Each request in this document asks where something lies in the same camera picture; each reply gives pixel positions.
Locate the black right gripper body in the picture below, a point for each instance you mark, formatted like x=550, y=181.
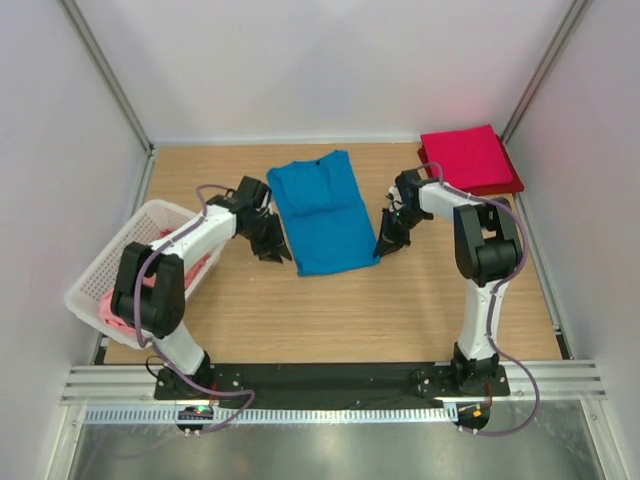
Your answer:
x=411, y=219

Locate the blue t shirt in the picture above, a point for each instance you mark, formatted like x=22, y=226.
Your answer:
x=324, y=215

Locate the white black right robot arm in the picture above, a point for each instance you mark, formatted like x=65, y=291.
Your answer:
x=489, y=251

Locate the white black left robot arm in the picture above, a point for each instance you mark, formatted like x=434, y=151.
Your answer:
x=149, y=292

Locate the pink t shirt in basket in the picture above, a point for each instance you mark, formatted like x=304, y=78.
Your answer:
x=114, y=322

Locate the white perforated plastic basket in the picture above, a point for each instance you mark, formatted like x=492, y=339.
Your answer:
x=153, y=221

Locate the folded dark red t shirt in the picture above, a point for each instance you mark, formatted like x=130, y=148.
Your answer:
x=505, y=182

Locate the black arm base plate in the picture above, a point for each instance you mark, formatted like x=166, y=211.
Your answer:
x=346, y=385

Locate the white slotted cable duct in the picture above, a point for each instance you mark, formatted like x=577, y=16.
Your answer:
x=196, y=415

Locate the aluminium rail frame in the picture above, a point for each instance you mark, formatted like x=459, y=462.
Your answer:
x=556, y=380

